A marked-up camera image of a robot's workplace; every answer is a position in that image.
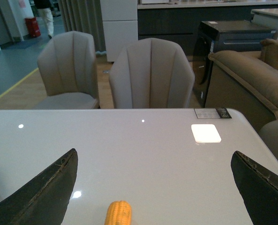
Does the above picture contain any brown sofa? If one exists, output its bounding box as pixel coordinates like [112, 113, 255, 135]
[205, 39, 278, 131]

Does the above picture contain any dark kitchen counter cabinet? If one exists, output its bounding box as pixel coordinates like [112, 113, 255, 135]
[137, 0, 278, 56]

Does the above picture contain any left beige upholstered chair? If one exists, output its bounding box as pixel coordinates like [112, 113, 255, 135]
[34, 31, 100, 110]

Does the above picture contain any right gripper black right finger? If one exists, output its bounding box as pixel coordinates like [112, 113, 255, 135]
[231, 151, 278, 225]

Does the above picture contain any grey curtain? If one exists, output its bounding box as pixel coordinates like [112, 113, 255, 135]
[58, 0, 105, 52]

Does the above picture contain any table corner label sticker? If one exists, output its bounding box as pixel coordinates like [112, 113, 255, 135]
[194, 108, 232, 119]

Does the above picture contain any walking person in background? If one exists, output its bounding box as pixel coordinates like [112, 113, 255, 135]
[34, 0, 54, 39]

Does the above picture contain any right beige upholstered chair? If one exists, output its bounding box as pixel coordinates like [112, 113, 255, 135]
[109, 38, 195, 109]

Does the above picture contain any black washing machine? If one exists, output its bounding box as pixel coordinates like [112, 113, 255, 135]
[193, 21, 276, 107]

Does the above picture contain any yellow corn cob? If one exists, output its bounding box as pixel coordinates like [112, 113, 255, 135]
[104, 201, 132, 225]

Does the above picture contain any white refrigerator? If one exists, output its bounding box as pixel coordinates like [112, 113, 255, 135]
[100, 0, 138, 62]

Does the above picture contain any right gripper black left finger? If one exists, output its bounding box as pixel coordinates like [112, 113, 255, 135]
[0, 149, 78, 225]

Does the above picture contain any beige upholstered chair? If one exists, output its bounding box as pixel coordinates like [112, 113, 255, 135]
[34, 31, 100, 110]
[109, 38, 195, 109]

